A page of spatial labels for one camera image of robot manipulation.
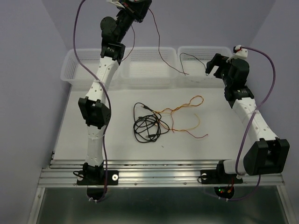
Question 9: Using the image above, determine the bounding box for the black usb cable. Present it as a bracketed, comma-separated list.
[132, 102, 171, 143]

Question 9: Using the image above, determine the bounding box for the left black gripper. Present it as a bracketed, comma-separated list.
[114, 0, 150, 43]

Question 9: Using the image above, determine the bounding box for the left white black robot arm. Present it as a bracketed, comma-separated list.
[78, 0, 152, 184]

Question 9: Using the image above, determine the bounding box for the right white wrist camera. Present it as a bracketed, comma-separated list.
[226, 45, 248, 63]

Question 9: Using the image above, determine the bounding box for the white perforated basket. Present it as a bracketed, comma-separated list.
[178, 46, 232, 88]
[60, 49, 101, 90]
[118, 47, 178, 87]

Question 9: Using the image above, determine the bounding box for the left white perforated basket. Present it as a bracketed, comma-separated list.
[60, 49, 101, 90]

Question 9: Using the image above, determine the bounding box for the aluminium extrusion rail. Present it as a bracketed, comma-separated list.
[38, 160, 285, 187]

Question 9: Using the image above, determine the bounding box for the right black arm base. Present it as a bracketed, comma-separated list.
[197, 161, 243, 201]

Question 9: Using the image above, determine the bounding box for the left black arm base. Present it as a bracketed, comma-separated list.
[73, 163, 119, 203]

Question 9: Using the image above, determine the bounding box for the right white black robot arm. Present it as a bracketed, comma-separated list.
[206, 53, 290, 182]

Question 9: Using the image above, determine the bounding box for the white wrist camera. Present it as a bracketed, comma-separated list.
[226, 45, 248, 63]
[106, 0, 125, 8]

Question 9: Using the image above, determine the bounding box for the dark brown thin wire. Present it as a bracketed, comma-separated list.
[179, 52, 211, 75]

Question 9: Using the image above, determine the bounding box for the dark red thin wire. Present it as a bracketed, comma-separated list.
[121, 9, 190, 76]

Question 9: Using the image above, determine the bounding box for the middle white perforated basket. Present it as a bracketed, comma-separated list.
[118, 47, 178, 87]

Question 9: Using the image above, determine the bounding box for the orange yellow thin wire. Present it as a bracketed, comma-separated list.
[154, 95, 210, 140]

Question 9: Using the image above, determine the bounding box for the right white perforated basket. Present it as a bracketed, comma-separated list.
[178, 46, 232, 88]

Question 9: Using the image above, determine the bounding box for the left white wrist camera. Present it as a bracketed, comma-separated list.
[106, 0, 125, 8]

